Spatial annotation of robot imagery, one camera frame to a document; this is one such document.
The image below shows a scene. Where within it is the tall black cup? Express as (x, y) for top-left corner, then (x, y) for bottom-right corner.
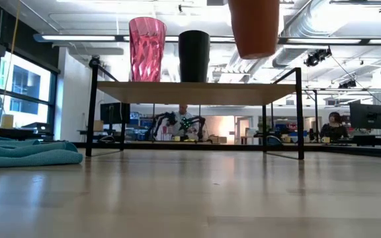
(178, 30), (211, 83)

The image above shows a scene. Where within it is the large window with black frame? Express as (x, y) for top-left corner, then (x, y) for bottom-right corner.
(0, 49), (60, 139)

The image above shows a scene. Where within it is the person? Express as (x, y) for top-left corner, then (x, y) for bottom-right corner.
(172, 104), (200, 139)
(319, 111), (350, 142)

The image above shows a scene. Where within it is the yellow box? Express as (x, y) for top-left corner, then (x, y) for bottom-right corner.
(1, 114), (15, 129)

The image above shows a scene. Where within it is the orange plastic cup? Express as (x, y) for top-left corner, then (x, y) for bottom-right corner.
(227, 0), (280, 60)

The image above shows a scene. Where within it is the yellow cable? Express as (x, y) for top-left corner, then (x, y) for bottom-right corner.
(0, 0), (22, 137)

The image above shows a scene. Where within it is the flat black device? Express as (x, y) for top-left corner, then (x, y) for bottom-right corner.
(21, 122), (51, 134)

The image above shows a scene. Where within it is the pink faceted plastic cup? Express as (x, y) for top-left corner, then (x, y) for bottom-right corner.
(128, 17), (167, 83)

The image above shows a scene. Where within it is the dark background monitor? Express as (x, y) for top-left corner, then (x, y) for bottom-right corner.
(100, 102), (131, 125)

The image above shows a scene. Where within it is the small black ceiling spotlight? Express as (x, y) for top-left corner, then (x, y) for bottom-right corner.
(338, 79), (357, 89)

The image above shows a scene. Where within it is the wooden shelf with black legs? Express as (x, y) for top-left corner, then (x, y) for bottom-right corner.
(85, 55), (306, 161)

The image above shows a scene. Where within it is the teal cloth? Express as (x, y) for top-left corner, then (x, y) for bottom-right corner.
(0, 134), (84, 169)

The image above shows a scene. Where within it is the black ceiling spotlight cluster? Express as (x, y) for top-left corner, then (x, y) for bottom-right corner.
(304, 47), (333, 67)

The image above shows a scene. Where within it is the cardboard box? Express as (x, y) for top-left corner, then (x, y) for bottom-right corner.
(208, 135), (228, 145)

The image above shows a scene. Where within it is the large computer monitor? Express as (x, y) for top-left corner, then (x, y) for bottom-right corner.
(349, 102), (381, 130)

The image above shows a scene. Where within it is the linear ceiling light strip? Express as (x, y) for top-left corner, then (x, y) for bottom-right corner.
(33, 32), (381, 46)

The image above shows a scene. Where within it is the silver ventilation duct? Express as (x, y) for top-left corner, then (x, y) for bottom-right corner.
(272, 0), (337, 69)

